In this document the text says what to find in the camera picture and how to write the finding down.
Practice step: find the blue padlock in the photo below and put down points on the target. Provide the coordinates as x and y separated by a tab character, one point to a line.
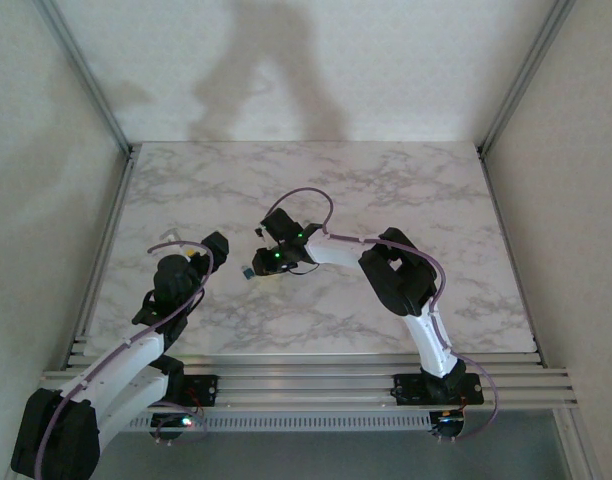
248	273

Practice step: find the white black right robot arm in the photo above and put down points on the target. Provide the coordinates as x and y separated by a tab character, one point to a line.
396	280

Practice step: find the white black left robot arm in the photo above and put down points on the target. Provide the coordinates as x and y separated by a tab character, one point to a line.
141	352

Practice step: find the black controller board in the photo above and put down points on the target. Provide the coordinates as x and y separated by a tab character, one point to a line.
448	425
173	424

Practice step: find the narrow aluminium table rail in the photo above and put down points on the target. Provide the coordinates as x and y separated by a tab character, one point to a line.
107	250

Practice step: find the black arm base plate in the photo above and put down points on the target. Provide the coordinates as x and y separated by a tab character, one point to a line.
408	390
206	390

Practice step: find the wide aluminium base rail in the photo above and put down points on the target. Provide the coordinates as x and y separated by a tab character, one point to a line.
306	380

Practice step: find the aluminium frame post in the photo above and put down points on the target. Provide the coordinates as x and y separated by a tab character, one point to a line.
581	450
87	75
525	75

